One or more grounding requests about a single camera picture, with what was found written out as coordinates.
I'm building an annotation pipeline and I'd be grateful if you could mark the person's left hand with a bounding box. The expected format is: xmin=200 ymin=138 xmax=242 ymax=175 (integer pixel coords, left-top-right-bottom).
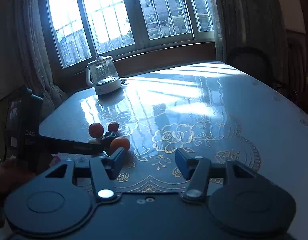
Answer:
xmin=0 ymin=156 xmax=36 ymax=205

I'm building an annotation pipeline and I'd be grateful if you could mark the green longan left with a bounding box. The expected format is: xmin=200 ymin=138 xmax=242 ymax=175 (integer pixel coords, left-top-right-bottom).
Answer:
xmin=88 ymin=139 xmax=100 ymax=145

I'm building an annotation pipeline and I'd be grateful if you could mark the dark purple flat fruit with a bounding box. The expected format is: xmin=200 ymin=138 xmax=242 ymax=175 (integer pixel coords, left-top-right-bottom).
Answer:
xmin=100 ymin=132 xmax=118 ymax=156

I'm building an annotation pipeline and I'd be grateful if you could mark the orange tangerine right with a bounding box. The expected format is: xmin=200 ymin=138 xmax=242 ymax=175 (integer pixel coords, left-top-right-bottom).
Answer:
xmin=110 ymin=137 xmax=130 ymax=155

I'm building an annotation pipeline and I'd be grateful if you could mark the orange tangerine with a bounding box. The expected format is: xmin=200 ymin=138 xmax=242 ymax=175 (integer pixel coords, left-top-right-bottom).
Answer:
xmin=110 ymin=137 xmax=130 ymax=155
xmin=88 ymin=122 xmax=104 ymax=138

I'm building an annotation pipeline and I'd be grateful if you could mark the orange tangerine back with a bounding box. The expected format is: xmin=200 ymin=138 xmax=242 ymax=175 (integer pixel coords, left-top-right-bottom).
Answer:
xmin=88 ymin=122 xmax=104 ymax=138

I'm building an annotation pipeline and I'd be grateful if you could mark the red cherry tomato back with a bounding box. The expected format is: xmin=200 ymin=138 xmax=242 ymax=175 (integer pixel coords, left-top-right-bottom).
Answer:
xmin=107 ymin=121 xmax=119 ymax=132

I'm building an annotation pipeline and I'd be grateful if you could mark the floral clear tablecloth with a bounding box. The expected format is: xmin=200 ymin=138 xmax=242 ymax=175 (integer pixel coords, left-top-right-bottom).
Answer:
xmin=39 ymin=63 xmax=308 ymax=239

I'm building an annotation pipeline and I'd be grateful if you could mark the grey left curtain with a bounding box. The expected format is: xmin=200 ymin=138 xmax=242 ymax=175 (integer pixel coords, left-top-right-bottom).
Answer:
xmin=14 ymin=0 xmax=68 ymax=120

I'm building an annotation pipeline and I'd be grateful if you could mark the grey curtain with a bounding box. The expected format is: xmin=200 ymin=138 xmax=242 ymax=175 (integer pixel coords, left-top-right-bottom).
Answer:
xmin=14 ymin=0 xmax=68 ymax=120
xmin=211 ymin=0 xmax=290 ymax=86

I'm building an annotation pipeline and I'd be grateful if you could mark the white glass electric kettle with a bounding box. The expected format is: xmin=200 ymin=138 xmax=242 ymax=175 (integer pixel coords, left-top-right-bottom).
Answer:
xmin=85 ymin=56 xmax=122 ymax=96

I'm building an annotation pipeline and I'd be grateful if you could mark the dark chair right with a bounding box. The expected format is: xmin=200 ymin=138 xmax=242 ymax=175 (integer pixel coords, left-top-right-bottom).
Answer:
xmin=226 ymin=47 xmax=274 ymax=83

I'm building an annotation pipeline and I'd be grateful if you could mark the grey right curtain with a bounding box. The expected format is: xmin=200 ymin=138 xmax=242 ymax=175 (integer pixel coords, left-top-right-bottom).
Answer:
xmin=211 ymin=0 xmax=290 ymax=86

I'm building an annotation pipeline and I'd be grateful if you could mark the window with white frame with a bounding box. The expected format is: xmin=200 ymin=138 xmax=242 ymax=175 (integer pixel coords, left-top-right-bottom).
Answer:
xmin=38 ymin=0 xmax=216 ymax=83

